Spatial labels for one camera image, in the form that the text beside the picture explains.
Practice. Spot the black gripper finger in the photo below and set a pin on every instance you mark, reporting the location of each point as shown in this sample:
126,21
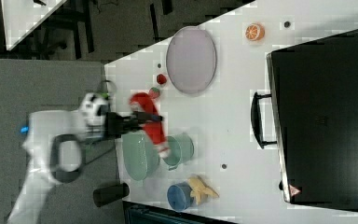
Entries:
146,117

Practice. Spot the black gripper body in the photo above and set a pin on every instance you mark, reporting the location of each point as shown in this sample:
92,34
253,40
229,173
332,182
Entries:
115,125

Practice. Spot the red plush ketchup bottle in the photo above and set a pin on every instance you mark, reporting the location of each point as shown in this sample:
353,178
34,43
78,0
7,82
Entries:
141,101

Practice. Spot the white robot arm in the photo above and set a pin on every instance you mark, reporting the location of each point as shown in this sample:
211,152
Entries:
54,140

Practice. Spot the green strainer bowl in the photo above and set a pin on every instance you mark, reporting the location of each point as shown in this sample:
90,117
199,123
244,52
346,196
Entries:
141,160

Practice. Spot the light red toy strawberry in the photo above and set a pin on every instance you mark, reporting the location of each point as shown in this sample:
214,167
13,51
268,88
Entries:
154,92

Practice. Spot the green toy item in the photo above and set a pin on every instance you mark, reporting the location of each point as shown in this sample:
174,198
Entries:
104,95

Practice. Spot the green cup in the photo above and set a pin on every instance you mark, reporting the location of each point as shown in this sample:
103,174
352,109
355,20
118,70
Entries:
182,150

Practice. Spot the black cylinder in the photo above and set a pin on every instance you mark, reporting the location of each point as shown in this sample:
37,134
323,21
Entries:
107,195

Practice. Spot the grey round plate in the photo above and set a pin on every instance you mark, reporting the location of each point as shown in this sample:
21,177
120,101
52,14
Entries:
191,60

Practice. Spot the blue cup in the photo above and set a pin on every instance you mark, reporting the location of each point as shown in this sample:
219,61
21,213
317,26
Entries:
178,196

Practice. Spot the yellow plush toy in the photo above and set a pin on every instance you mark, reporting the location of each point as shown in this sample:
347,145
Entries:
199,190

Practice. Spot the orange slice toy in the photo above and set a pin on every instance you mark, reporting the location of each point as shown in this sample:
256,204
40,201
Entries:
255,32

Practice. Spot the white background table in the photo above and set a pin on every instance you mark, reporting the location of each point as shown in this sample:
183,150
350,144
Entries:
21,17

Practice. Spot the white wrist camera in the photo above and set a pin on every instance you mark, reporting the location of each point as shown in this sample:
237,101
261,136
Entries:
94,108

